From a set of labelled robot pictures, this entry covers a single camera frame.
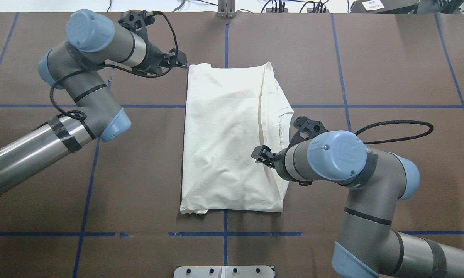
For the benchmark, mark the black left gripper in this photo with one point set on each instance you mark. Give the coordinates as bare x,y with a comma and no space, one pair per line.
153,58

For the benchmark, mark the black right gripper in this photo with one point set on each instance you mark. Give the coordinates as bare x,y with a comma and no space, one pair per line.
280,158

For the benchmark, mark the cream long-sleeve cat shirt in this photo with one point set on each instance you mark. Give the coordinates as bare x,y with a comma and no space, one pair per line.
229,112

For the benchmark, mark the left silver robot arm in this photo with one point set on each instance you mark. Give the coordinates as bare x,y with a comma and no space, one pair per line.
86,108

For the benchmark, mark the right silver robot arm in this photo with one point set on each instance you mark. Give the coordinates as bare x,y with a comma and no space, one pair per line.
366,247

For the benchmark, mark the black box with label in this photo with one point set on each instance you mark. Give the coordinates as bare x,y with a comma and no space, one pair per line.
383,6

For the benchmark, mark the aluminium frame post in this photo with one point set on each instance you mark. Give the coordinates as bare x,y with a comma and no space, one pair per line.
226,8

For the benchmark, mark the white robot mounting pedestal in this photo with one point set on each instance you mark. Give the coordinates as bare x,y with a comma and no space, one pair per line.
244,271

